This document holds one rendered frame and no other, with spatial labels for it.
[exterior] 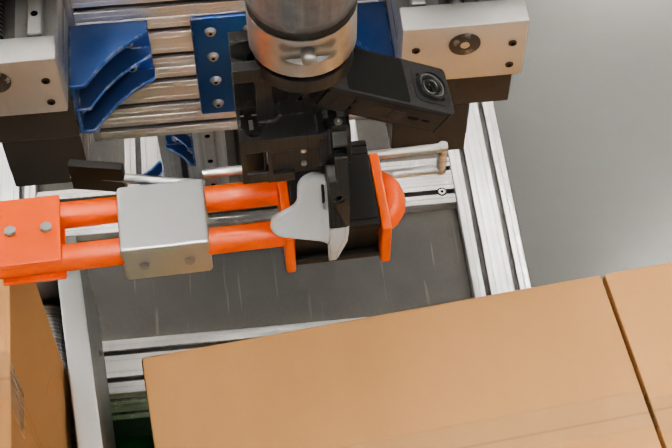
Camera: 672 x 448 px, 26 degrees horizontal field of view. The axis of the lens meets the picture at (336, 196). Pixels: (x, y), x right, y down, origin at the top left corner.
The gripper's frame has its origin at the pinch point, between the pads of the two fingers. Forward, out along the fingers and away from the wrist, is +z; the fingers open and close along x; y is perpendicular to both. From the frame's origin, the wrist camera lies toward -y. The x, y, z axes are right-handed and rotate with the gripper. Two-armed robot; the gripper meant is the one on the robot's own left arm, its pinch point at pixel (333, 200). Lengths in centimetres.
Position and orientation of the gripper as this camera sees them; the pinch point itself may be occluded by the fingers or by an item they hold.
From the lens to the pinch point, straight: 117.2
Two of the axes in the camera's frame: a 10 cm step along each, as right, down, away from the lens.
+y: -9.9, 1.1, -0.7
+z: 0.0, 5.6, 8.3
